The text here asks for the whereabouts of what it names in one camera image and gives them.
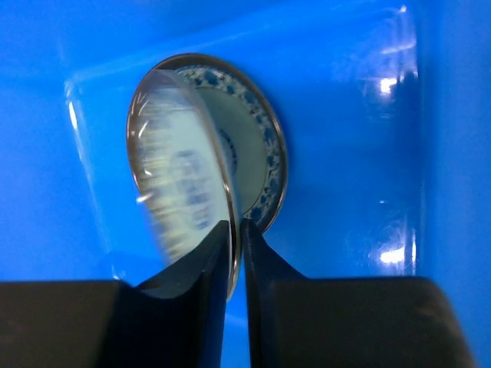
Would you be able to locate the blue floral plate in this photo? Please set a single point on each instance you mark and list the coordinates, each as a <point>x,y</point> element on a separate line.
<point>251,134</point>
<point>180,168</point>

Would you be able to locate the blue plastic bin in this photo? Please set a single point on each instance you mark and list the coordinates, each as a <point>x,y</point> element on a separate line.
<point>385,107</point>

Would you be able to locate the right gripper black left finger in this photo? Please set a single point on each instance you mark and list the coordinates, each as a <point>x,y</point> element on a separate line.
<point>174,319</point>

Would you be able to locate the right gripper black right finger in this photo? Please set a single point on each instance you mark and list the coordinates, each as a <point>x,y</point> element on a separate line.
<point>296,321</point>

